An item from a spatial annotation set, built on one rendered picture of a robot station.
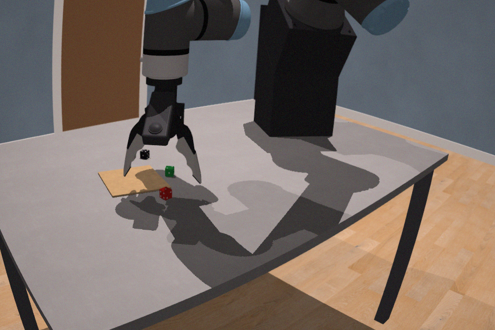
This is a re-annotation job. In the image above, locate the tan mat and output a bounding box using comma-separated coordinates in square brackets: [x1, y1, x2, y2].
[98, 165, 171, 197]

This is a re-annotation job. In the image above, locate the red die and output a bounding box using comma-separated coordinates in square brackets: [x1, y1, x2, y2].
[159, 187, 172, 200]

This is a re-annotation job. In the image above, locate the green die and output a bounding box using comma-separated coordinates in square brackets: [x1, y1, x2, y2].
[165, 166, 174, 177]

